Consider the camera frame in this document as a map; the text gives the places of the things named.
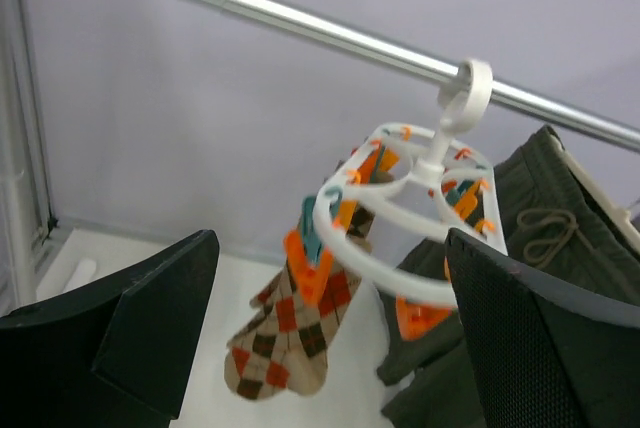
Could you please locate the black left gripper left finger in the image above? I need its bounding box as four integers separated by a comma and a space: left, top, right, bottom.
1, 230, 219, 427

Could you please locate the white metal clothes rack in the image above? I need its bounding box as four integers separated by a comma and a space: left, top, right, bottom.
0, 0, 640, 269

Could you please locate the white clip sock hanger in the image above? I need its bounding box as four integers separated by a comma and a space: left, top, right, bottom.
284, 59, 507, 340

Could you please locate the white garment hanger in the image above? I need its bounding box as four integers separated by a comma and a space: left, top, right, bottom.
551, 134, 639, 250

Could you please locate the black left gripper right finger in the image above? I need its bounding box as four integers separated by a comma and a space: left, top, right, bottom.
445, 228, 639, 428

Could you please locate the orange brown argyle sock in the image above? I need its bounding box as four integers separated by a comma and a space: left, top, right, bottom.
224, 262, 361, 401

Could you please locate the olive green hanging garment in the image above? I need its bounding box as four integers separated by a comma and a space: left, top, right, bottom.
377, 127, 639, 427

